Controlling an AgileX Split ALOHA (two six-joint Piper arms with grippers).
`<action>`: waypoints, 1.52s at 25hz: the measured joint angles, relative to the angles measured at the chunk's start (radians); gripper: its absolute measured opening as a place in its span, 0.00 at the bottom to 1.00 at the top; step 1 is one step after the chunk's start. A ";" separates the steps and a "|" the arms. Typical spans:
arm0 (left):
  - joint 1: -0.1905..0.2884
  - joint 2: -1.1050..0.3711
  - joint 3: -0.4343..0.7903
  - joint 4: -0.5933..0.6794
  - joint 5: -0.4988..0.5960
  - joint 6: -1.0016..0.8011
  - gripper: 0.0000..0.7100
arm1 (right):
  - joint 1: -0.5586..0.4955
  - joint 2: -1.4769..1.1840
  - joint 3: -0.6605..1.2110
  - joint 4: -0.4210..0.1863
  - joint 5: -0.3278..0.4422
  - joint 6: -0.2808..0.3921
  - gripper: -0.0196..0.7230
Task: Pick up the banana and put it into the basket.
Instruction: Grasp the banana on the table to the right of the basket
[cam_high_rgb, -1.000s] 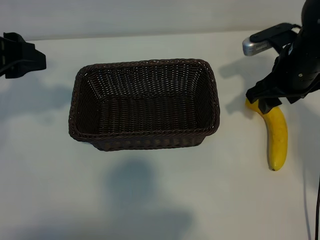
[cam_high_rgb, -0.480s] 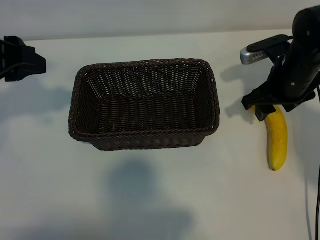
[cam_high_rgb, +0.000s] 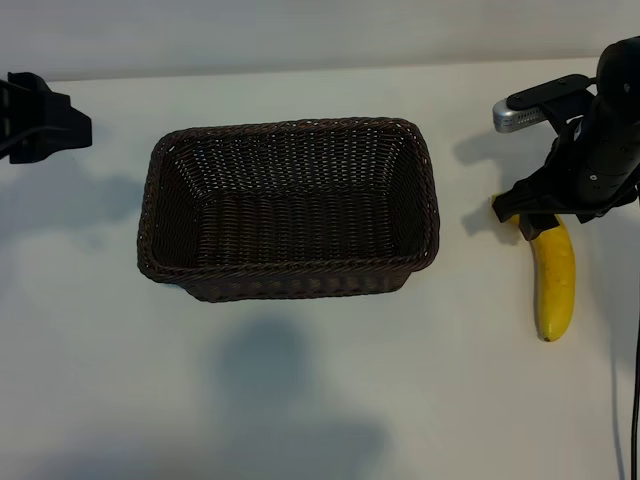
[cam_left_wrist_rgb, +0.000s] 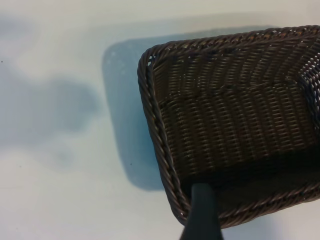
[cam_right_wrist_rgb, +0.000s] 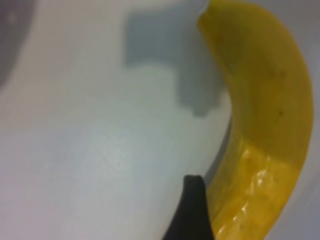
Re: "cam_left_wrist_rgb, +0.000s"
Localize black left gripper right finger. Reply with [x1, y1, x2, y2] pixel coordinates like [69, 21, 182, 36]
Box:
[201, 183, 223, 240]

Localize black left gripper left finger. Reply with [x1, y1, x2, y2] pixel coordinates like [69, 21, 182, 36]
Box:
[179, 183, 203, 240]

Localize dark brown wicker basket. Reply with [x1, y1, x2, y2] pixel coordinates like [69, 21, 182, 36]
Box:
[136, 24, 320, 230]

